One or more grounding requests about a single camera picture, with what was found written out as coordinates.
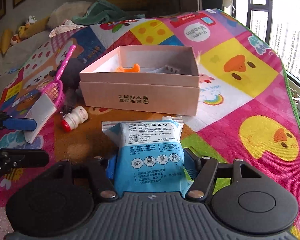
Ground white card booklet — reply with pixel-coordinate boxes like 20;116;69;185
24;94;57;144

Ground blue wet wipes pack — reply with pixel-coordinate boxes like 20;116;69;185
102;116;192;196

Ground small red-capped white bottle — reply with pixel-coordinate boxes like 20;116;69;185
61;106;89;132

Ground pink plastic strainer scoop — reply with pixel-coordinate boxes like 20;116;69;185
42;45;76;109

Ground black plush toy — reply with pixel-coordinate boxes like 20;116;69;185
60;58;85;114

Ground orange pumpkin bowl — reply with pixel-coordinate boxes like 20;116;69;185
115;63;141;73

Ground colourful cartoon play mat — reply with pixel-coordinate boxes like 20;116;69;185
0;9;300;239

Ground yellow plush toys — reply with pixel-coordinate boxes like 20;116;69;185
0;16;50;55

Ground pink cardboard box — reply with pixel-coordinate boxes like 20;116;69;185
79;45;199;116

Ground pink white cloth bundle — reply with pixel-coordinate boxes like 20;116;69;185
49;20;84;38

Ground beige pillow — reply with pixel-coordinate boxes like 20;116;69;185
46;1;92;29

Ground green towel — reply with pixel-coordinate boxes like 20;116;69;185
71;0;145;25

